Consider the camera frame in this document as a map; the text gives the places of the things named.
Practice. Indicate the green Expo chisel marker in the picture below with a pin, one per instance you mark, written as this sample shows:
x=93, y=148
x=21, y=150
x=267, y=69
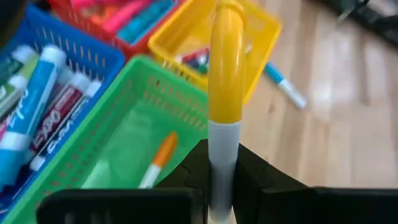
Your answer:
x=12, y=71

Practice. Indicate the blue plastic basket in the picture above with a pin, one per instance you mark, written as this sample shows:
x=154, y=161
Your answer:
x=90, y=53

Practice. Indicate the blue fine-tip marker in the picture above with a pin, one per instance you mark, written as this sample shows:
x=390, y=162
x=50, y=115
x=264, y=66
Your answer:
x=284, y=85

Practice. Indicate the red plastic basket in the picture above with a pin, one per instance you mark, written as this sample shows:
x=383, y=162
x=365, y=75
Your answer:
x=130, y=46

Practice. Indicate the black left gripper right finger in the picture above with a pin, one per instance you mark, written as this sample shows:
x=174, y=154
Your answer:
x=295, y=205

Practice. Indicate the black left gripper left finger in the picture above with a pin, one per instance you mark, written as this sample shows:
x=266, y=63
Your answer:
x=140, y=205

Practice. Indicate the yellow fine-tip marker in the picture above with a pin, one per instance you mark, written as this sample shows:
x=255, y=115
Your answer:
x=227, y=77

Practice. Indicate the red Expo chisel marker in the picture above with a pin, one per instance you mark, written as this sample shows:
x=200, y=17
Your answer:
x=59, y=112

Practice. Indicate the teal Expo chisel marker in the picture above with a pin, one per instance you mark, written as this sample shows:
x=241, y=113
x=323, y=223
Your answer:
x=34, y=102

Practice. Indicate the blue Sharpie highlighter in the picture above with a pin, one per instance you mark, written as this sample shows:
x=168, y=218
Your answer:
x=146, y=21

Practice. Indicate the pink Expo chisel marker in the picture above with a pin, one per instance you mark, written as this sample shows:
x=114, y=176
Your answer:
x=2, y=130

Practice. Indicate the pink Sharpie highlighter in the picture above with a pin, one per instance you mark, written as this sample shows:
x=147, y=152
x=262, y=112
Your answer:
x=124, y=15
x=84, y=3

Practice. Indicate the green plastic basket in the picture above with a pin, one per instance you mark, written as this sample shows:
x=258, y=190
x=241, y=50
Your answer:
x=130, y=140

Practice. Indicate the orange fine-tip marker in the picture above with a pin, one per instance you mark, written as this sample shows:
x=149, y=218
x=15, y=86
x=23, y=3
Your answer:
x=163, y=152

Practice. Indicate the red Expo fine marker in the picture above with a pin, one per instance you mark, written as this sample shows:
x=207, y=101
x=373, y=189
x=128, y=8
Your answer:
x=194, y=56

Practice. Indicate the orange Sharpie highlighter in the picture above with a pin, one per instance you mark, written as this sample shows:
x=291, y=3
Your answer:
x=101, y=17

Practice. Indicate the yellow plastic basket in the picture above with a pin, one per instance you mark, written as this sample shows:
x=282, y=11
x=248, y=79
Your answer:
x=186, y=28

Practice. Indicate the violet fine-tip marker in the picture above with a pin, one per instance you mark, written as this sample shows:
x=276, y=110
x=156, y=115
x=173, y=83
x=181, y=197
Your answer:
x=196, y=64

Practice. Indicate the green Expo fine marker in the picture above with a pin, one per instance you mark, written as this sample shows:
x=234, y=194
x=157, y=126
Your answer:
x=203, y=69

